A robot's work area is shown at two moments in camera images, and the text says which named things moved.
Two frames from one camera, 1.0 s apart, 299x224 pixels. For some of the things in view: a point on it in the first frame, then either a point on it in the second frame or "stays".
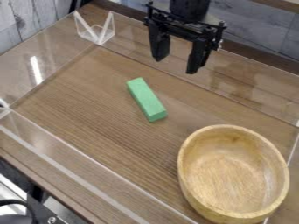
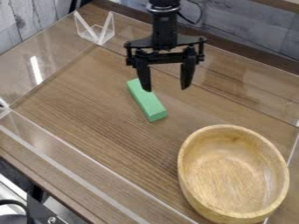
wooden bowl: (232, 174) stays
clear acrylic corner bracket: (95, 33) stays
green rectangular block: (147, 99) stays
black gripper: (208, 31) → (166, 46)
